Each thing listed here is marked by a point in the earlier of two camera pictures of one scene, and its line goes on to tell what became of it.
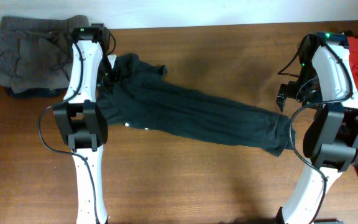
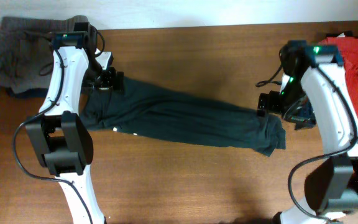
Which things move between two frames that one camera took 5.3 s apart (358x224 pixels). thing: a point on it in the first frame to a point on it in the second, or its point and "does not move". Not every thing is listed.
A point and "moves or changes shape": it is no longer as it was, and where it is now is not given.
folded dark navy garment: x=59 y=93 does not move
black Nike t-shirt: x=140 y=94 moves or changes shape
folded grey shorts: x=29 y=53 does not move
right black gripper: x=284 y=89 to x=304 y=117
